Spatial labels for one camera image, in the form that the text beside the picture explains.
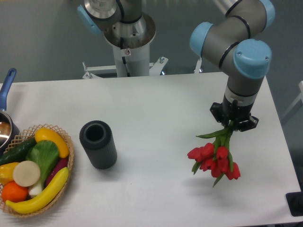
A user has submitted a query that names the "yellow bell pepper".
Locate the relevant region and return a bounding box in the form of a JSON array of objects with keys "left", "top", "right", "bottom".
[{"left": 0, "top": 162, "right": 19, "bottom": 185}]

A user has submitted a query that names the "red tulip bouquet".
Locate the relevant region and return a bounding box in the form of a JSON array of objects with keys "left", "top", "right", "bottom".
[{"left": 187, "top": 121, "right": 241, "bottom": 185}]

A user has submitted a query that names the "orange fruit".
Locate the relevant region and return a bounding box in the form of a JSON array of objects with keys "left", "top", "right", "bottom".
[{"left": 1, "top": 182, "right": 28, "bottom": 202}]

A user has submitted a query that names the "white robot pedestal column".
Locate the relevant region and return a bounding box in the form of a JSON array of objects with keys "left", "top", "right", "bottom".
[{"left": 81, "top": 13, "right": 169, "bottom": 79}]

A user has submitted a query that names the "yellow squash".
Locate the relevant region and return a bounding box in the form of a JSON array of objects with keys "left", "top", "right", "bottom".
[{"left": 35, "top": 128, "right": 70, "bottom": 158}]

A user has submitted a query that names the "long yellow banana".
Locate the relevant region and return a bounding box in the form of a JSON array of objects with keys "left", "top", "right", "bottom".
[{"left": 5, "top": 167, "right": 69, "bottom": 214}]

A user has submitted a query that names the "beige round disc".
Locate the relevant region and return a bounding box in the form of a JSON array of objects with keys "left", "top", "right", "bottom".
[{"left": 13, "top": 161, "right": 41, "bottom": 187}]

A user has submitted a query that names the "blue-handled steel saucepan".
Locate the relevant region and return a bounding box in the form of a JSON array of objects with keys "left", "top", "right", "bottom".
[{"left": 0, "top": 68, "right": 19, "bottom": 156}]

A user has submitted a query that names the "white frame at right edge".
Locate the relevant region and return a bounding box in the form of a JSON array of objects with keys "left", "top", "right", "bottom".
[{"left": 280, "top": 81, "right": 303, "bottom": 125}]

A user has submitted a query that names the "black device at table edge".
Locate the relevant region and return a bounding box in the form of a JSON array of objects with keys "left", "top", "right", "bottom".
[{"left": 285, "top": 192, "right": 303, "bottom": 217}]

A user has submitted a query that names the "dark green cucumber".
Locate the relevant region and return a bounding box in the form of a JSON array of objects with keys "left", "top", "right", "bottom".
[{"left": 0, "top": 138, "right": 36, "bottom": 165}]

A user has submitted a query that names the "green bok choy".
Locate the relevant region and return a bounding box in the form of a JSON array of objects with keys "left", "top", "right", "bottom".
[{"left": 26, "top": 140, "right": 59, "bottom": 198}]

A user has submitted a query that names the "dark grey ribbed vase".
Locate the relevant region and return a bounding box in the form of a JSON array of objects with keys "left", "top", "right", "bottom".
[{"left": 79, "top": 120, "right": 117, "bottom": 169}]

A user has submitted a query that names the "woven wicker basket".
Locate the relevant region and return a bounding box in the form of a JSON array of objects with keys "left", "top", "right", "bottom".
[{"left": 0, "top": 124, "right": 74, "bottom": 218}]

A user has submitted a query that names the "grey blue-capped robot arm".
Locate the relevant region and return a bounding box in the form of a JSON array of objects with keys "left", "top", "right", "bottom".
[{"left": 77, "top": 0, "right": 275, "bottom": 131}]

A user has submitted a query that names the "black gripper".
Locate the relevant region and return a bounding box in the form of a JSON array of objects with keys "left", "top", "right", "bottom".
[{"left": 210, "top": 97, "right": 258, "bottom": 132}]

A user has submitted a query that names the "purple eggplant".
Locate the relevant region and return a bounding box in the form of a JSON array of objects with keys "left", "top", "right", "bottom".
[{"left": 45, "top": 158, "right": 68, "bottom": 187}]

